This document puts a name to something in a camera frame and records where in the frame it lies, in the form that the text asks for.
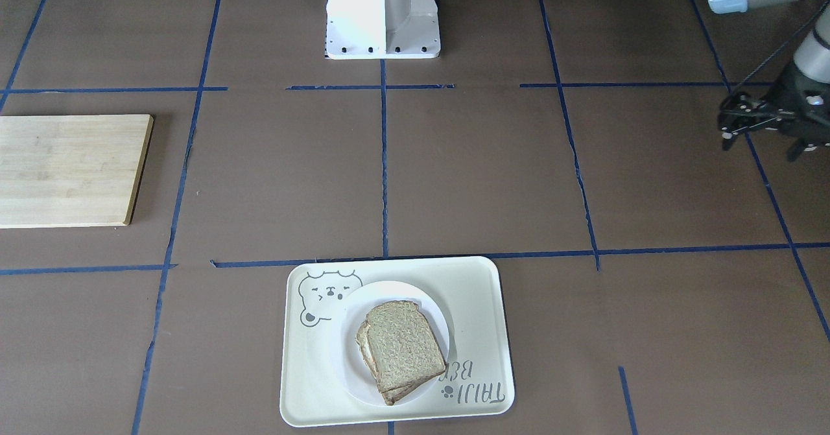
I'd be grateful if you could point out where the bread slice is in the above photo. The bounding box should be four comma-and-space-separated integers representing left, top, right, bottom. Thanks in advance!
365, 300, 447, 393

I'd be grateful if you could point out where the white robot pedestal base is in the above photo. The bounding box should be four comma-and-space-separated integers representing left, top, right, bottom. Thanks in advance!
324, 0, 442, 60

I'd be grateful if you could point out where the bottom toast slice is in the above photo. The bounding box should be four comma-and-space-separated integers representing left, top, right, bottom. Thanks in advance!
355, 321, 427, 406

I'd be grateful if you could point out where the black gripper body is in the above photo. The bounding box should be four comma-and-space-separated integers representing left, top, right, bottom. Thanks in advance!
776, 62, 829, 143

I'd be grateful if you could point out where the cream bear serving tray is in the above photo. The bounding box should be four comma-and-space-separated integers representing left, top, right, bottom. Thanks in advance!
279, 257, 515, 427

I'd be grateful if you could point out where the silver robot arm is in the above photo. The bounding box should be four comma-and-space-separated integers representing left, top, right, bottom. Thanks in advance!
707, 0, 829, 162

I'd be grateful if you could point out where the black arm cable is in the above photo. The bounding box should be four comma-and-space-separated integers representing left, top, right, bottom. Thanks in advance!
729, 1, 830, 95

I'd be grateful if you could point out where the white round plate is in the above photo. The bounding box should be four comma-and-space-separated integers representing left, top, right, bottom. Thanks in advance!
329, 281, 451, 408

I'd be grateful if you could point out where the wooden cutting board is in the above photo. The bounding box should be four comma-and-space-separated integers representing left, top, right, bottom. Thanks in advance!
1, 114, 154, 229

